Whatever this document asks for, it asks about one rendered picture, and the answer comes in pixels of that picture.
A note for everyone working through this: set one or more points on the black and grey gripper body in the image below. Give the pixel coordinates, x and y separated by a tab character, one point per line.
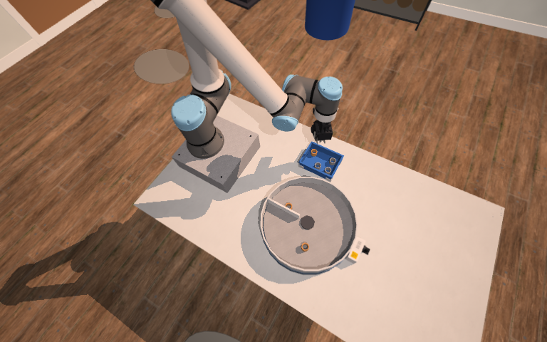
325	134

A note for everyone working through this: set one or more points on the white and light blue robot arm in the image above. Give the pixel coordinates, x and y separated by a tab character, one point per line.
207	40

